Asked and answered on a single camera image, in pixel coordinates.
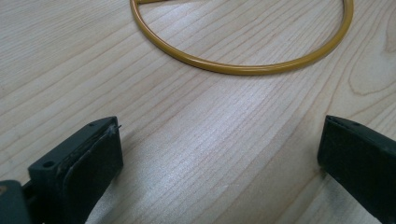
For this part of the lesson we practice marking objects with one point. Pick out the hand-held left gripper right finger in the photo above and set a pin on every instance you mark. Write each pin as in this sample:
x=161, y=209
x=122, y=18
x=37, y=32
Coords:
x=358, y=161

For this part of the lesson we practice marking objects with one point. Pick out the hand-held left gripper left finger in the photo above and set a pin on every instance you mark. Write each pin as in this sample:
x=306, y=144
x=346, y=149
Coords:
x=84, y=169

